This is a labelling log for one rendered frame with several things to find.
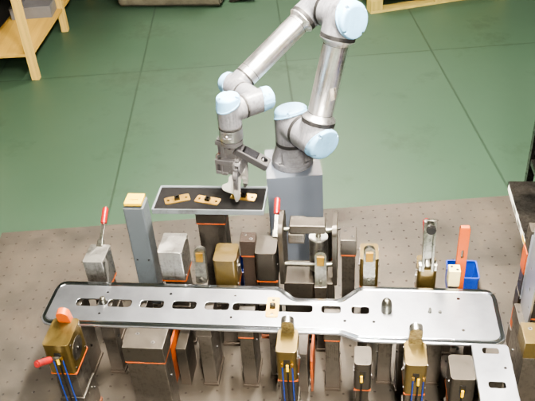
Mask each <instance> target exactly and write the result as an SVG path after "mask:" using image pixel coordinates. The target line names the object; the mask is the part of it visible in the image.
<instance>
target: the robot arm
mask: <svg viewBox="0 0 535 401"><path fill-rule="evenodd" d="M367 24H368V14H367V10H366V8H365V7H364V5H363V4H362V3H360V2H359V1H357V0H301V1H300V2H299V3H297V4H296V5H295V6H294V7H293V8H292V9H291V15H290V16H289V17H288V18H287V19H286V20H285V21H284V22H283V23H282V24H281V25H280V26H279V27H278V28H277V29H276V30H275V31H274V32H273V33H272V34H271V35H270V36H269V37H268V38H267V39H266V40H265V41H264V42H263V43H262V44H261V45H260V46H259V47H258V48H257V49H256V50H255V51H254V52H253V53H252V54H251V55H250V56H249V57H248V58H247V60H246V61H245V62H244V63H243V64H242V65H241V66H240V67H239V68H238V69H237V70H236V71H235V72H226V73H224V74H222V75H221V76H220V78H219V80H218V88H219V90H220V91H221V93H219V94H218V95H217V97H216V113H217V122H218V130H219V136H218V137H217V139H216V140H215V145H217V149H218V154H216V159H215V166H216V172H217V173H218V174H222V175H226V176H228V175H229V174H232V175H231V176H229V178H228V183H226V184H223V185H222V189H223V190H224V191H225V192H228V193H231V194H233V195H234V197H235V201H236V202H238V200H239V199H240V183H241V179H242V180H243V185H244V187H245V188H246V186H247V185H248V163H250V164H252V165H254V166H256V167H258V168H259V169H261V170H263V171H266V170H267V168H268V166H269V164H270V162H271V159H270V158H268V157H267V156H265V155H263V154H261V153H259V152H258V151H256V150H254V149H252V148H250V147H248V146H246V145H245V144H243V137H244V135H243V126H242V120H243V119H246V118H249V117H251V116H253V115H257V114H259V113H262V112H265V111H267V110H269V109H272V108H273V107H274V106H275V94H274V92H273V91H272V90H271V89H270V88H269V87H268V86H263V87H259V88H256V87H254V86H253V85H254V84H255V83H256V82H257V81H258V80H259V79H260V78H261V77H262V76H263V75H264V74H265V73H266V72H267V71H268V70H269V69H270V68H271V67H272V66H273V65H274V64H275V63H276V62H277V61H278V60H279V59H280V58H281V57H282V56H283V55H284V54H285V52H286V51H287V50H288V49H289V48H290V47H291V46H292V45H293V44H294V43H295V42H296V41H297V40H298V39H299V38H300V37H301V36H302V35H303V34H304V33H305V32H311V31H312V30H313V29H314V28H315V27H316V26H318V25H321V26H322V28H321V31H320V37H321V38H322V40H323V43H322V49H321V53H320V57H319V61H318V67H317V71H316V75H315V78H314V85H313V89H312V93H311V97H310V103H309V107H308V110H307V106H306V105H305V104H304V103H298V102H291V103H284V104H282V105H279V106H278V107H277V108H276V109H275V111H274V120H275V149H274V152H273V155H272V165H273V166H274V168H275V169H277V170H278V171H280V172H284V173H300V172H302V171H305V170H307V169H309V168H310V167H311V166H312V165H313V158H314V159H323V158H326V157H328V156H329V155H330V154H332V153H333V151H334V150H335V148H336V147H337V145H338V134H337V132H336V131H335V130H334V127H335V123H336V120H335V118H334V117H333V113H334V107H335V104H336V100H337V97H338V90H339V87H340V83H341V80H342V73H343V70H344V67H345V63H346V57H347V53H348V50H349V47H350V46H351V45H353V44H354V43H355V41H356V39H357V38H359V37H360V36H361V34H362V33H364V32H365V29H366V26H367Z"/></svg>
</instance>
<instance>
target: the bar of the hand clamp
mask: <svg viewBox="0 0 535 401"><path fill-rule="evenodd" d="M436 228H437V221H436V219H424V233H423V247H422V260H421V262H422V268H421V271H422V272H424V263H425V258H428V259H431V272H433V271H434V261H435V239H436Z"/></svg>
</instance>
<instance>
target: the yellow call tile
mask: <svg viewBox="0 0 535 401"><path fill-rule="evenodd" d="M144 198H145V193H128V194H127V197H126V199H125V201H124V203H123V204H124V206H142V203H143V200H144Z"/></svg>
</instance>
